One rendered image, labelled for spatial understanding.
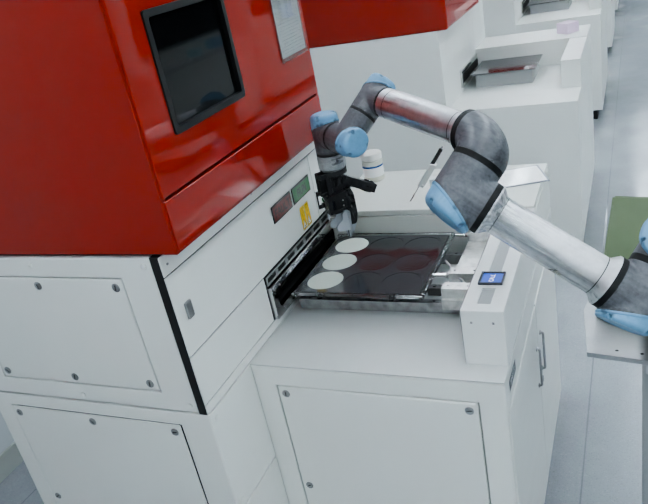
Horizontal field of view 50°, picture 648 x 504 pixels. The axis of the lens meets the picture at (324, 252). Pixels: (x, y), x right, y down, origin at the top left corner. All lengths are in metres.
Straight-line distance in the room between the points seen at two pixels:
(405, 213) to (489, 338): 0.65
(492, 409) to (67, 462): 1.14
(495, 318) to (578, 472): 1.11
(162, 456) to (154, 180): 0.75
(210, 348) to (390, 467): 0.54
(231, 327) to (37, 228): 0.49
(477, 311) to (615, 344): 0.32
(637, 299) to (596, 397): 1.38
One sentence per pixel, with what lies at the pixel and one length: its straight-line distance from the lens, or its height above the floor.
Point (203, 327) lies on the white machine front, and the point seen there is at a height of 1.01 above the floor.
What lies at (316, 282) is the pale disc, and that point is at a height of 0.90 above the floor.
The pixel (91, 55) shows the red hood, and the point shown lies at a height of 1.63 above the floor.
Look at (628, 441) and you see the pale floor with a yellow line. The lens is 2.67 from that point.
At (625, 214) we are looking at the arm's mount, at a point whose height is 1.01.
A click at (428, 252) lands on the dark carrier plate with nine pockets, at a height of 0.90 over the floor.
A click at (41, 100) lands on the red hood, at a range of 1.47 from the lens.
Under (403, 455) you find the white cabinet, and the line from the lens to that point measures 1.76.
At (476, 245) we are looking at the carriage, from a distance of 2.00.
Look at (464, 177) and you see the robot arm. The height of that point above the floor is 1.24.
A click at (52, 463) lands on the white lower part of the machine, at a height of 0.59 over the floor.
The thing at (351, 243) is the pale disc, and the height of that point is 0.90.
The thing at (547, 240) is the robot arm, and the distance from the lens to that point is 1.48.
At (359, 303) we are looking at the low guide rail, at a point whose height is 0.84.
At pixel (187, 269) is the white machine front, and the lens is 1.52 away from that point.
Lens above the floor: 1.74
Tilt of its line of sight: 24 degrees down
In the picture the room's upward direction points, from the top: 12 degrees counter-clockwise
